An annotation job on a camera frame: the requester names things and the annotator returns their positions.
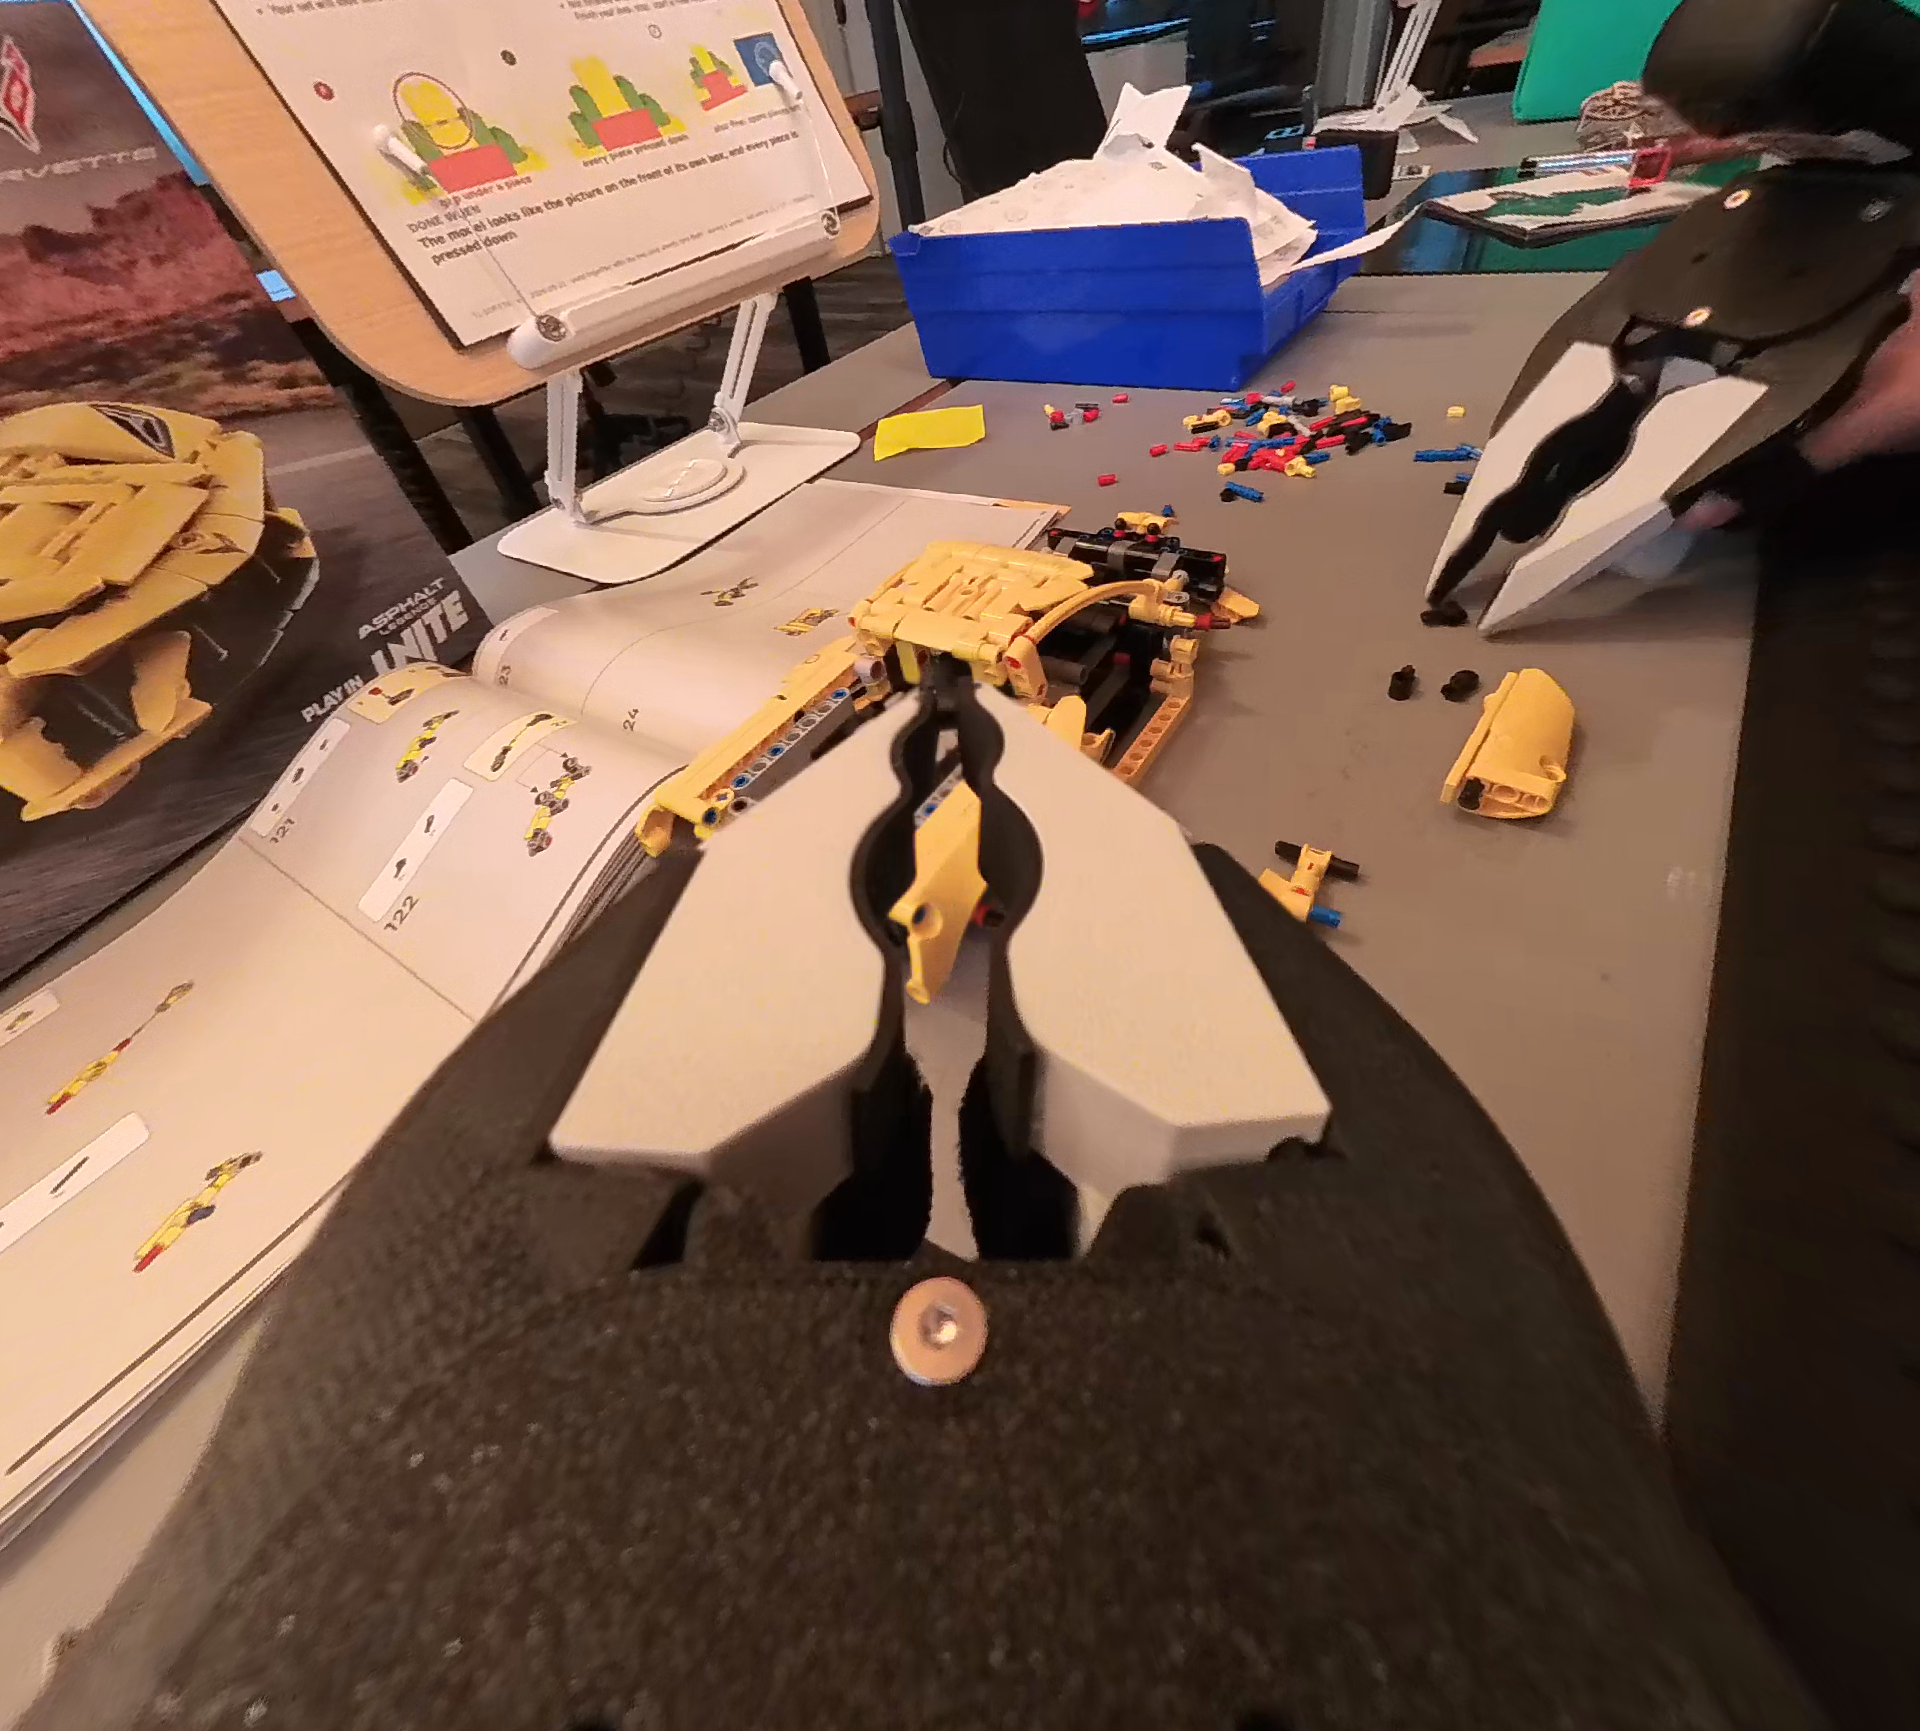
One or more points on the white plastic bags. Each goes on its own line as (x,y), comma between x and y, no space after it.
(1111,178)

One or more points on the pile of small coloured pieces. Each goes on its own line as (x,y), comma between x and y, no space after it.
(1291,436)

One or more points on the scattered papers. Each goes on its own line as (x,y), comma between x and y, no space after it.
(1561,192)

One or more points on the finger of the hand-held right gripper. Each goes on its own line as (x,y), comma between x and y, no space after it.
(1666,486)
(1547,458)

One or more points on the white metal stand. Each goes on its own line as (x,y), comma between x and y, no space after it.
(1398,54)

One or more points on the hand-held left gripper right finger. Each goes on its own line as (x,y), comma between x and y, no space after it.
(1157,1013)

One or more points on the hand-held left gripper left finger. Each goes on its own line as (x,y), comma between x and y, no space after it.
(722,1013)

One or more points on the small yellow black brick assembly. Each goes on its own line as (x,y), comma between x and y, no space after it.
(1310,885)

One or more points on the toy car box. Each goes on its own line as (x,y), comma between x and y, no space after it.
(180,592)

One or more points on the wooden document stand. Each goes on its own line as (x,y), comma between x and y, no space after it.
(303,321)

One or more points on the yellow brick car model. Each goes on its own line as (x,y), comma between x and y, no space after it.
(1022,622)

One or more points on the open instruction booklet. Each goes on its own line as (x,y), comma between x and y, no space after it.
(362,950)

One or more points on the printed instruction sheet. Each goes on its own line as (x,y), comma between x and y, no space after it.
(451,21)

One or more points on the yellow curved panel piece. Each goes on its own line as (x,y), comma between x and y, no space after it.
(1511,740)

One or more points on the person's right hand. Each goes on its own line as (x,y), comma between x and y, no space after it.
(1866,419)

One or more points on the grey desk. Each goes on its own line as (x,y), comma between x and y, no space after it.
(1502,1013)

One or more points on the blue plastic bin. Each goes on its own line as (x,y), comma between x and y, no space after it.
(1111,308)

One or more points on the black perforated mat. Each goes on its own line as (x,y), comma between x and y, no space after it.
(1802,1074)

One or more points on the yellow sticky note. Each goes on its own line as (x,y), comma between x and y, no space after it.
(929,434)

